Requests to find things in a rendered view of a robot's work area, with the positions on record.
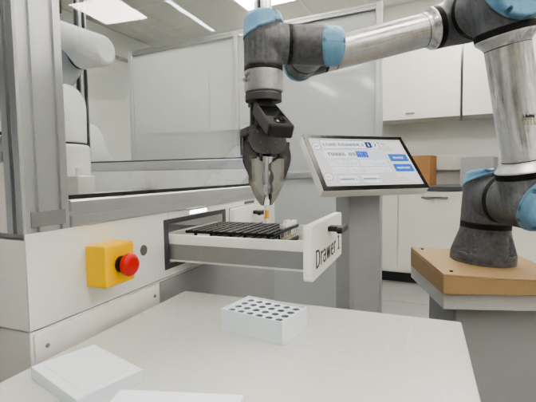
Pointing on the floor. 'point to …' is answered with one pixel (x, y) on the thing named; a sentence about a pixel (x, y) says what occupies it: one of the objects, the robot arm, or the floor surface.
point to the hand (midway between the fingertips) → (267, 199)
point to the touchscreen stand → (358, 254)
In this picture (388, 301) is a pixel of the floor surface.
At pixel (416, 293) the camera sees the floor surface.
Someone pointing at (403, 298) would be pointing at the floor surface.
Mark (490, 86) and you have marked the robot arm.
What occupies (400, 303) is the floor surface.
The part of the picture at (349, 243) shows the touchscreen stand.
